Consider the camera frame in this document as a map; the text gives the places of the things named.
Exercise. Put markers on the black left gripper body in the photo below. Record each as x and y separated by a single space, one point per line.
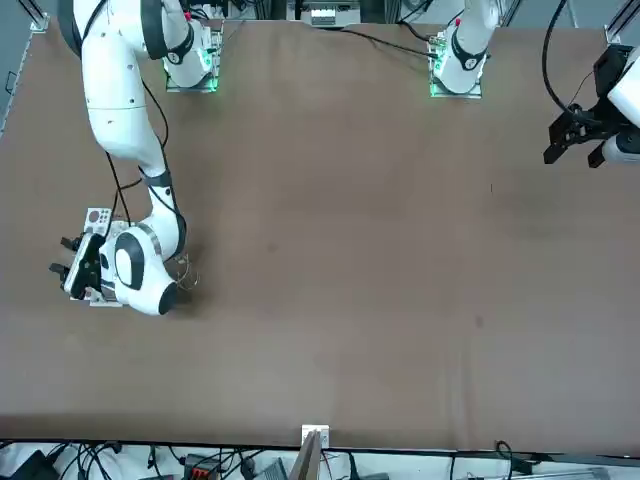
595 122

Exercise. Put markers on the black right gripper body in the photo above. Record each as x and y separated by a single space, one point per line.
85 270

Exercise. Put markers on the white test tube rack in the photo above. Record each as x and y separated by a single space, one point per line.
97 224

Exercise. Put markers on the clear glass beaker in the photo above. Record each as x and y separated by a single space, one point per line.
190 282

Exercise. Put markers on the black power adapter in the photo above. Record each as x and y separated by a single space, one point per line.
32 465

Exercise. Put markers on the black orange power strip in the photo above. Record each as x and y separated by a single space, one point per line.
200 467

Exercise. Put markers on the grey flat box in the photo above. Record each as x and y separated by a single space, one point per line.
275 470

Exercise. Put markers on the aluminium frame profile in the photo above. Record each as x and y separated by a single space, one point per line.
620 25
40 15

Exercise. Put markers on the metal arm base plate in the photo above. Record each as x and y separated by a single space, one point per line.
192 89
455 95

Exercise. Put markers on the small black edge bracket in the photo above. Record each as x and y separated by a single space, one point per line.
11 82

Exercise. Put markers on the white post bracket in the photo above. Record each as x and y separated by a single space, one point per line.
322 432

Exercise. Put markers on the aluminium camera post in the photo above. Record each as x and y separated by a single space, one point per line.
306 460

